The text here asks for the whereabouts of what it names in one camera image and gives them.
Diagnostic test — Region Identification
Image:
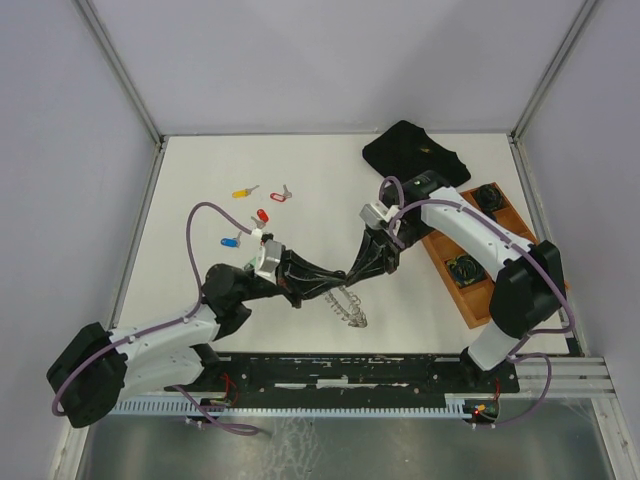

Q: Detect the black round item in tray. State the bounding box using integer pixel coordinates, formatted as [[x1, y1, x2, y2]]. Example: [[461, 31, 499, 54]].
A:
[[474, 184, 504, 213]]

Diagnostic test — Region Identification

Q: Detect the white slotted cable duct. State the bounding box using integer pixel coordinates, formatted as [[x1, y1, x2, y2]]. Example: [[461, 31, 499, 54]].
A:
[[110, 387, 471, 419]]

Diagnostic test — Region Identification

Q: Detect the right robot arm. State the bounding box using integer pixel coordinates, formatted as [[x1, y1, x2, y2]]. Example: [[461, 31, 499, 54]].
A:
[[346, 171, 567, 391]]

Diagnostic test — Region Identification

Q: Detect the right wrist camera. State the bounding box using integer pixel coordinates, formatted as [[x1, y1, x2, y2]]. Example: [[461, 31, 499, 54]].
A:
[[359, 201, 400, 232]]

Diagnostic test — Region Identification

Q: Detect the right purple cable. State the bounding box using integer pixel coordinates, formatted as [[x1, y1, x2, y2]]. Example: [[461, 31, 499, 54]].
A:
[[377, 175, 576, 429]]

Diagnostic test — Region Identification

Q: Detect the yellow tagged key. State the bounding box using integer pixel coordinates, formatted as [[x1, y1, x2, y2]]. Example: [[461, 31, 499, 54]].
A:
[[232, 185, 259, 199]]

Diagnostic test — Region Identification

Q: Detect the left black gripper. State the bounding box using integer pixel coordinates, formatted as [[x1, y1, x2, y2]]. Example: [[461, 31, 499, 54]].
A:
[[241, 244, 347, 308]]

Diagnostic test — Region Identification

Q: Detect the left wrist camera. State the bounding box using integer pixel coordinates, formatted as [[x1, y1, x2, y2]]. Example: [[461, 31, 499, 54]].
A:
[[251, 229, 284, 284]]

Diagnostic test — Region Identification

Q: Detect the wooden compartment tray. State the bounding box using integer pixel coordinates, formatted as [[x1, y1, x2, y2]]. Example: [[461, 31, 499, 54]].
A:
[[421, 183, 566, 338]]

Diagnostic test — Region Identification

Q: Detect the solid red tagged key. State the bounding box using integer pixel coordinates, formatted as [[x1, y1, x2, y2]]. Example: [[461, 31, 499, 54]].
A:
[[251, 209, 269, 229]]

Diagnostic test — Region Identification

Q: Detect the blue tagged key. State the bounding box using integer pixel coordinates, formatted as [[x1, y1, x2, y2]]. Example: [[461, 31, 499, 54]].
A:
[[220, 231, 243, 248]]

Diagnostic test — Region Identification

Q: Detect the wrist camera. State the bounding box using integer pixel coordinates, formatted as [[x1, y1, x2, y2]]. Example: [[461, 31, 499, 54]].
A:
[[359, 201, 400, 232], [251, 229, 284, 284]]

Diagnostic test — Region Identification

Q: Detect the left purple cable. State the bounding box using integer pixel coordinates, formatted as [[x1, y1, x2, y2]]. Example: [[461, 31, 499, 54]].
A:
[[51, 201, 261, 435]]

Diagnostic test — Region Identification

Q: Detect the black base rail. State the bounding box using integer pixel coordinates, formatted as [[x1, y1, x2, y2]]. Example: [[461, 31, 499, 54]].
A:
[[184, 352, 520, 405]]

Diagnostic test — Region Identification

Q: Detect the black folded cloth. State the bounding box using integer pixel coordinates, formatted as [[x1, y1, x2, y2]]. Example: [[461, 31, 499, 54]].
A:
[[362, 120, 471, 187]]

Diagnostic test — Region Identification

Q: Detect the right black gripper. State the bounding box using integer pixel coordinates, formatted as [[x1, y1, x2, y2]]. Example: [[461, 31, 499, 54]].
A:
[[347, 218, 435, 285]]

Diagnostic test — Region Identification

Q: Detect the metal disc with keyrings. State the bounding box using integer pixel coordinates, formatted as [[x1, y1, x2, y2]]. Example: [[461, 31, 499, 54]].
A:
[[323, 286, 368, 328]]

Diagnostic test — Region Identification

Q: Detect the patterned item in tray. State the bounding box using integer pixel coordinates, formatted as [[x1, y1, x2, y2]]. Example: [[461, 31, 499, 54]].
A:
[[445, 254, 486, 289]]

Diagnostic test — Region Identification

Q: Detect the red open tagged key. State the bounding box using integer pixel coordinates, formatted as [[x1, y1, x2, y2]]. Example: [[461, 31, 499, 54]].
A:
[[270, 184, 292, 203]]

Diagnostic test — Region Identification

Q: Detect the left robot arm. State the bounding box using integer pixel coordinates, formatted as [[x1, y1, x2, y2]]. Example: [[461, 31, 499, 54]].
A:
[[46, 248, 347, 428]]

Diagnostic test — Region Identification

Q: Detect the purple cable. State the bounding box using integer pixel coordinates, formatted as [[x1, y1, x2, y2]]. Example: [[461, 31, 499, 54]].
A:
[[51, 201, 261, 435], [377, 175, 576, 429]]

